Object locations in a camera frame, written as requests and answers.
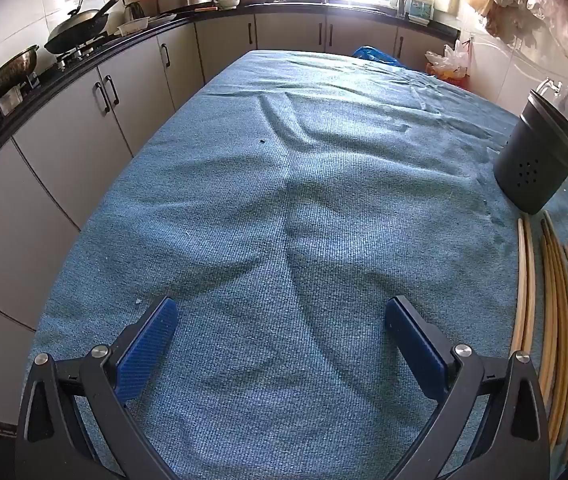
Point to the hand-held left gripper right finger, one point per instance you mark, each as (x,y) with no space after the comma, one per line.
(414,345)

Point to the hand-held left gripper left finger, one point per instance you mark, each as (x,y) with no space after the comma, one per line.
(146,345)

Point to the group of wooden chopsticks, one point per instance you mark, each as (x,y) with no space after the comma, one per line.
(559,310)

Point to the dark grey utensil holder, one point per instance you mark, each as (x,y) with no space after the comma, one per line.
(534,160)

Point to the blue ribbed table cloth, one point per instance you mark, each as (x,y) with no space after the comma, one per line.
(289,200)

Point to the white and orange plastic bag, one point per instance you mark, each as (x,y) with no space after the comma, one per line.
(449,62)

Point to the clear glass pitcher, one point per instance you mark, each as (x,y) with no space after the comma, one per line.
(566,102)

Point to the blue plastic bag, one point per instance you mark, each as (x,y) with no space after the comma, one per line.
(376,55)

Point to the gas stove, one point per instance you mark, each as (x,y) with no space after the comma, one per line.
(81,52)

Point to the steel wok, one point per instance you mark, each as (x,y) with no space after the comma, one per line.
(6,72)

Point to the white rectangular tray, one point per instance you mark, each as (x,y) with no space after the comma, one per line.
(133,26)

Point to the black kitchen countertop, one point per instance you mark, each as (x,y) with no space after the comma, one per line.
(174,25)

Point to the black wok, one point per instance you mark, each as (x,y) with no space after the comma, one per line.
(76,27)

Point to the steel kettle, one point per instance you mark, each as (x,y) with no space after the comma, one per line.
(134,10)

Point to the white and blue container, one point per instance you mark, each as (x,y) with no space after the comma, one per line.
(421,5)

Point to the small white bowl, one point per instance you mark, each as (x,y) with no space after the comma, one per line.
(226,3)

